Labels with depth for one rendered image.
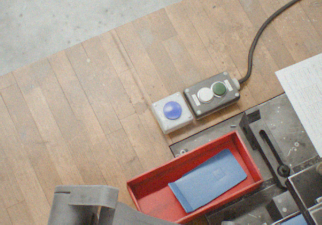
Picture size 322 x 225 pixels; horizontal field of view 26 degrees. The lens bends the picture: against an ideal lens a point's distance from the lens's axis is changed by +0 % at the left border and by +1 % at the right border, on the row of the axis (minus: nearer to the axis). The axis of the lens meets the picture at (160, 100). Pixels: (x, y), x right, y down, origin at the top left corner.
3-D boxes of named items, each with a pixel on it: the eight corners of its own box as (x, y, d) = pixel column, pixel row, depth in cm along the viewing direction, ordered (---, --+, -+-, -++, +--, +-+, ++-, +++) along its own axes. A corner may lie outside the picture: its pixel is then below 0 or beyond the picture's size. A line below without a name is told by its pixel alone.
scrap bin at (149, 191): (126, 187, 145) (126, 180, 140) (232, 137, 150) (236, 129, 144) (151, 240, 142) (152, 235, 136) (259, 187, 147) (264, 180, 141)
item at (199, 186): (167, 187, 145) (167, 183, 142) (227, 148, 149) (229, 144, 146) (186, 216, 143) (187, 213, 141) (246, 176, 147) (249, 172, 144)
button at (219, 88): (209, 88, 152) (210, 85, 150) (221, 83, 152) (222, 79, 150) (215, 99, 151) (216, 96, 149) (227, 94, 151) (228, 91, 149)
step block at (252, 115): (238, 124, 151) (244, 111, 143) (250, 118, 151) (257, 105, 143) (252, 150, 149) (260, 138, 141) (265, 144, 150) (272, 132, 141)
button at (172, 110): (159, 108, 150) (160, 105, 148) (176, 100, 150) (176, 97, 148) (168, 124, 148) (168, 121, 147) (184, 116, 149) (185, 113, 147)
